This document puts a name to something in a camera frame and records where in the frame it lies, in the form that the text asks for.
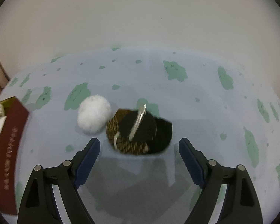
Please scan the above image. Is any red gold toffee tin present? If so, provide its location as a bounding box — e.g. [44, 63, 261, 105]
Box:
[0, 97, 29, 215]

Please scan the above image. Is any black gold patterned pouch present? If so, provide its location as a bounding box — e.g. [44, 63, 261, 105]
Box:
[106, 104, 172, 155]

